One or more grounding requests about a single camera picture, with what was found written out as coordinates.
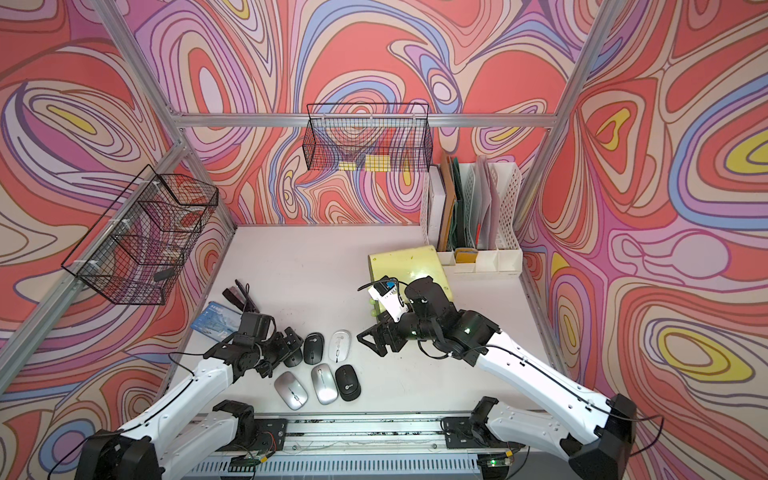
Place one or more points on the blue card pack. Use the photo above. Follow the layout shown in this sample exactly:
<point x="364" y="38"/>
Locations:
<point x="217" y="321"/>

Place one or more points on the green folder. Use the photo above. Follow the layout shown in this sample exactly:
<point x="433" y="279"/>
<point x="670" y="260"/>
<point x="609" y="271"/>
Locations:
<point x="460" y="235"/>

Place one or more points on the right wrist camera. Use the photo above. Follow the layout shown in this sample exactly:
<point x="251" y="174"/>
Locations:
<point x="386" y="291"/>

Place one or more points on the black wire basket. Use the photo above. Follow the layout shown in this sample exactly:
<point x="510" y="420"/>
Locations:
<point x="137" y="249"/>
<point x="339" y="135"/>

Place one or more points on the white computer mouse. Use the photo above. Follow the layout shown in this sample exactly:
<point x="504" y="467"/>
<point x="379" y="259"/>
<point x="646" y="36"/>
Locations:
<point x="339" y="346"/>

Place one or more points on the left black wire basket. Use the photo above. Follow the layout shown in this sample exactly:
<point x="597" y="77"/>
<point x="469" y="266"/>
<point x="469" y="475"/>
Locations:
<point x="137" y="249"/>

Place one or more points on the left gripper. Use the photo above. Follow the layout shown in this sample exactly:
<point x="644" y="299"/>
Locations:
<point x="284" y="348"/>

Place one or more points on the yellow sticky note pad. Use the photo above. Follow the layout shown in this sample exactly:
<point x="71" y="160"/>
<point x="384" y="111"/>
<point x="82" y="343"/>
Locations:
<point x="377" y="163"/>

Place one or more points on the silver computer mouse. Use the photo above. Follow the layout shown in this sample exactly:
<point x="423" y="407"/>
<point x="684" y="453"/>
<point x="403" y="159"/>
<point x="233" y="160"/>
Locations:
<point x="291" y="391"/>
<point x="324" y="384"/>

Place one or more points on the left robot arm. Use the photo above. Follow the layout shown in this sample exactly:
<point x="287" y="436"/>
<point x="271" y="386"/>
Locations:
<point x="180" y="402"/>

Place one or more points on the back black wire basket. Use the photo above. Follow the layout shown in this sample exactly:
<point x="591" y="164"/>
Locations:
<point x="339" y="135"/>

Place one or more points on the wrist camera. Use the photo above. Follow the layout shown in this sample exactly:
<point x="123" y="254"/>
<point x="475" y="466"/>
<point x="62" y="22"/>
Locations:
<point x="386" y="291"/>
<point x="254" y="329"/>

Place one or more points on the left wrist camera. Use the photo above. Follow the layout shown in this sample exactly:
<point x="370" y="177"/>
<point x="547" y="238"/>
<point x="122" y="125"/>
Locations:
<point x="254" y="329"/>

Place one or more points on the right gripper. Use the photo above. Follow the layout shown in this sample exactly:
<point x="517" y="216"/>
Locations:
<point x="378" y="333"/>

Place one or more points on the white file organizer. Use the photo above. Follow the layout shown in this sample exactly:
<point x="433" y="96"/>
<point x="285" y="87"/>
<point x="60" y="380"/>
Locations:
<point x="491" y="191"/>

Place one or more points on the brown folder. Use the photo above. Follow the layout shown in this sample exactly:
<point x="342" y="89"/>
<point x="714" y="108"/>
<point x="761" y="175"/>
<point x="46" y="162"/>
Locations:
<point x="446" y="171"/>

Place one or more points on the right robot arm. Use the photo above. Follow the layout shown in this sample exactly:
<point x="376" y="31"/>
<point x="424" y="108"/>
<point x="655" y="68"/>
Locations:
<point x="540" y="390"/>

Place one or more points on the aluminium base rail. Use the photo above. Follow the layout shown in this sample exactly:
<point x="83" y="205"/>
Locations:
<point x="373" y="433"/>

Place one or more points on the green drawer cabinet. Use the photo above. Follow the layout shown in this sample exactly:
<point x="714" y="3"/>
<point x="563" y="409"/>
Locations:
<point x="410" y="264"/>

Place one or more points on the black computer mouse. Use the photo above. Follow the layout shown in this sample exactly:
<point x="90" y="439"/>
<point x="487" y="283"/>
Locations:
<point x="348" y="383"/>
<point x="313" y="348"/>
<point x="294" y="359"/>

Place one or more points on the black stapler tool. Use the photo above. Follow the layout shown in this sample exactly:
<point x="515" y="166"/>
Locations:
<point x="239" y="296"/>

